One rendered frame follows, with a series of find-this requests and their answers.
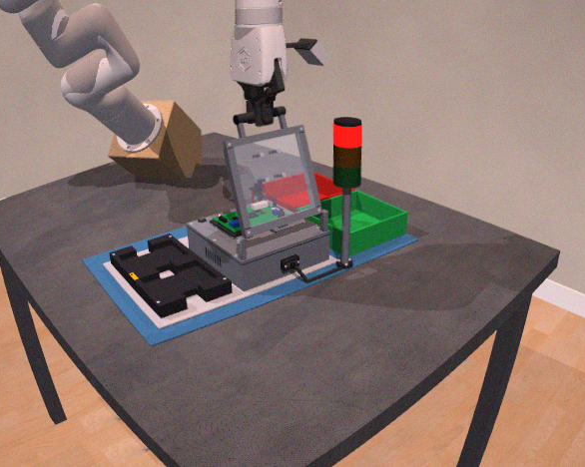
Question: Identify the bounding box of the green circuit board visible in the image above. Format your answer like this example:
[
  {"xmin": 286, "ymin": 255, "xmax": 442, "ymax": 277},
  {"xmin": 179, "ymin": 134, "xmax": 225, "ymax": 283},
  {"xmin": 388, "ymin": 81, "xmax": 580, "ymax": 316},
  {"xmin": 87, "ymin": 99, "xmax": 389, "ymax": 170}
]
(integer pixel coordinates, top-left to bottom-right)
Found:
[{"xmin": 213, "ymin": 211, "xmax": 241, "ymax": 233}]

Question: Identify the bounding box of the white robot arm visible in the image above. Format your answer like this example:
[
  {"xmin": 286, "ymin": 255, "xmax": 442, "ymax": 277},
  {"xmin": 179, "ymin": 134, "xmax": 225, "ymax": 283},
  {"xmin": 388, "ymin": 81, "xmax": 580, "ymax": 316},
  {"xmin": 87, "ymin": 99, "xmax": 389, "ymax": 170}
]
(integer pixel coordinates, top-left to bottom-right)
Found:
[{"xmin": 0, "ymin": 0, "xmax": 331, "ymax": 153}]

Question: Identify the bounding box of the red bin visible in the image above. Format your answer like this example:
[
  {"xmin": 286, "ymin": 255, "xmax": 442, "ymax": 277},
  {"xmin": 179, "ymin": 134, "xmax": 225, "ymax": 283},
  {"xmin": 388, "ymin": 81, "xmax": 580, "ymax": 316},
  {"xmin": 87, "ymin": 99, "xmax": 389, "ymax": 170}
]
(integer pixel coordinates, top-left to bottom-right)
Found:
[{"xmin": 314, "ymin": 173, "xmax": 342, "ymax": 201}]

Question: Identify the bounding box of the green bin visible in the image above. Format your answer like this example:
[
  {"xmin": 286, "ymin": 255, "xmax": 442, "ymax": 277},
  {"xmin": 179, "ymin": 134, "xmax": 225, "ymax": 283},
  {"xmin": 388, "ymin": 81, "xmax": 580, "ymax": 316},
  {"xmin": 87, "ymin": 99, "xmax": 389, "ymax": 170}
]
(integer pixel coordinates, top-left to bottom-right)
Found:
[{"xmin": 320, "ymin": 191, "xmax": 407, "ymax": 256}]

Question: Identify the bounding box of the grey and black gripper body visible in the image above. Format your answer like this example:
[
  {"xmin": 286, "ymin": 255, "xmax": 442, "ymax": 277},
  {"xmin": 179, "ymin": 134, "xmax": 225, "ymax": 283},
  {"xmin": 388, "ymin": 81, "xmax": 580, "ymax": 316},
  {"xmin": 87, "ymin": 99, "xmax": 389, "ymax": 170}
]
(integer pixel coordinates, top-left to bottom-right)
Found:
[{"xmin": 230, "ymin": 22, "xmax": 288, "ymax": 86}]

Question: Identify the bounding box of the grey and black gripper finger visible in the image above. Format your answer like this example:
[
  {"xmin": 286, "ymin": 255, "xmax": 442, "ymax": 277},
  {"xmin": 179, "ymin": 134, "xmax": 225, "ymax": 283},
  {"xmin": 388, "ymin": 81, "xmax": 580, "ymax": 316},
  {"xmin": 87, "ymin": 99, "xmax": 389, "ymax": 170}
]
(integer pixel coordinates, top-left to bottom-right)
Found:
[
  {"xmin": 237, "ymin": 82, "xmax": 258, "ymax": 112},
  {"xmin": 255, "ymin": 58, "xmax": 285, "ymax": 127}
]

